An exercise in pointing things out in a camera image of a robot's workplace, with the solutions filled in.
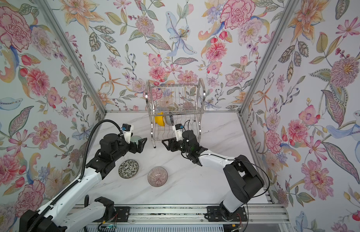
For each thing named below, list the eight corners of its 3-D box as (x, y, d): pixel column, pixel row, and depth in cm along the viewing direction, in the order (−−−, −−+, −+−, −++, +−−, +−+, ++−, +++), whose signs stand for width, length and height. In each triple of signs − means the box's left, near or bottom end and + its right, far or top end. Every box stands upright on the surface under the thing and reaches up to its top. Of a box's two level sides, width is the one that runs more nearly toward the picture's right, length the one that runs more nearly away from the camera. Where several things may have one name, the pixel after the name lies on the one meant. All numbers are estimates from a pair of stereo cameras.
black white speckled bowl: (118, 179, 87) (116, 176, 84) (123, 162, 94) (121, 159, 91) (137, 179, 87) (136, 176, 84) (140, 162, 94) (139, 159, 91)
